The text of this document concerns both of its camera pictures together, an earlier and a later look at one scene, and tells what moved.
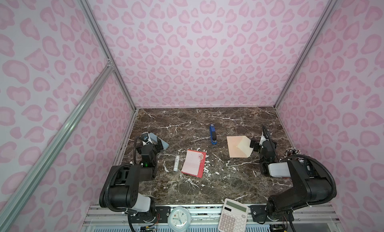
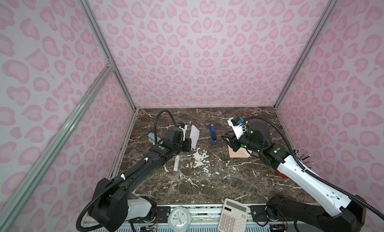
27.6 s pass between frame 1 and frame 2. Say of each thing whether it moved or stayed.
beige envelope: stayed
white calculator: stayed
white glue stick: stayed
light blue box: stayed
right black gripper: moved
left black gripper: moved
